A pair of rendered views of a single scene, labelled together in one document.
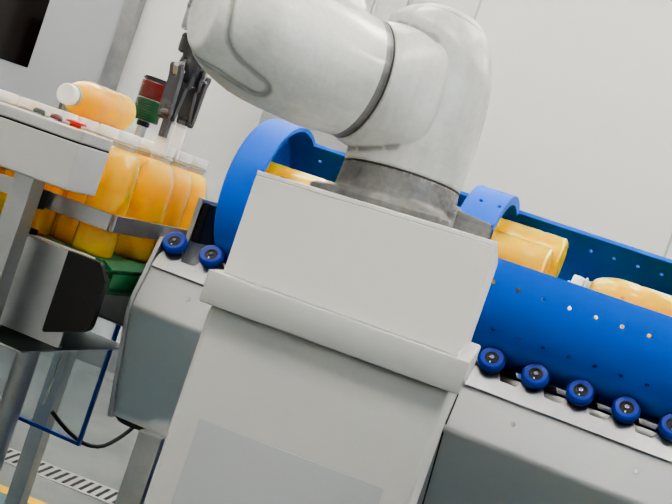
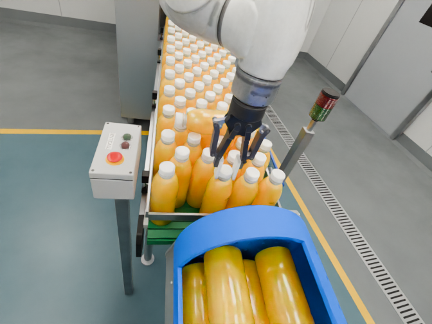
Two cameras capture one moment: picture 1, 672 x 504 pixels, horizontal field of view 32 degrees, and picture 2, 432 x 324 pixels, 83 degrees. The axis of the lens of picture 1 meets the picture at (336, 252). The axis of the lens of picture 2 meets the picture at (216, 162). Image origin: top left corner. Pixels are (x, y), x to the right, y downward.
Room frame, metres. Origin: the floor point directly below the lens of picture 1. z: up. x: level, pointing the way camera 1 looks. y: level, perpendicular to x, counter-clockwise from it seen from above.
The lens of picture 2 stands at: (1.91, 0.01, 1.56)
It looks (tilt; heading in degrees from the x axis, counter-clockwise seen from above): 43 degrees down; 54
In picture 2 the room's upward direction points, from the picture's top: 17 degrees clockwise
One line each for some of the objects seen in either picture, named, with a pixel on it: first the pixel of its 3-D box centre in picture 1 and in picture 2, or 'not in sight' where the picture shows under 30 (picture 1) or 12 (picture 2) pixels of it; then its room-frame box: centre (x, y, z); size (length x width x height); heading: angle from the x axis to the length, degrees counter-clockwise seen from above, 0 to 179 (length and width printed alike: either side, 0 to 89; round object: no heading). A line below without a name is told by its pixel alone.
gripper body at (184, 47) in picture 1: (195, 61); (244, 116); (2.20, 0.37, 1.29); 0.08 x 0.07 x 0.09; 162
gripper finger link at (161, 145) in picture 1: (164, 138); (218, 166); (2.18, 0.37, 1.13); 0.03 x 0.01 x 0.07; 72
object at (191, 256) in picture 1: (204, 233); not in sight; (2.18, 0.24, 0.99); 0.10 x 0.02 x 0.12; 163
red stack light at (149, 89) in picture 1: (153, 91); (326, 99); (2.63, 0.50, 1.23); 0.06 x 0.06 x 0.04
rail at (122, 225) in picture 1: (163, 233); (218, 217); (2.20, 0.32, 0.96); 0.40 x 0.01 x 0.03; 163
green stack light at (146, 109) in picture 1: (147, 110); (320, 110); (2.63, 0.50, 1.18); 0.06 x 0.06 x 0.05
